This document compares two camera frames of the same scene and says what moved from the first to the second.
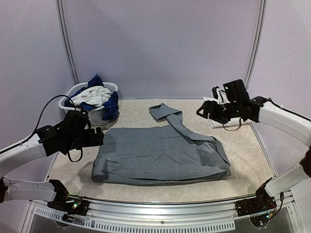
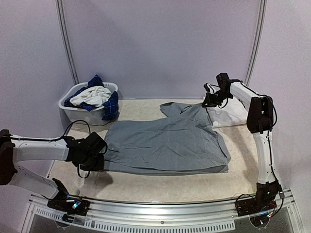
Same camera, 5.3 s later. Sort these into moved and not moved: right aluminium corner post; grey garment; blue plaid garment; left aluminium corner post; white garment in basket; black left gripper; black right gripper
Moved: grey garment; black left gripper; black right gripper
Not moved: white garment in basket; left aluminium corner post; right aluminium corner post; blue plaid garment
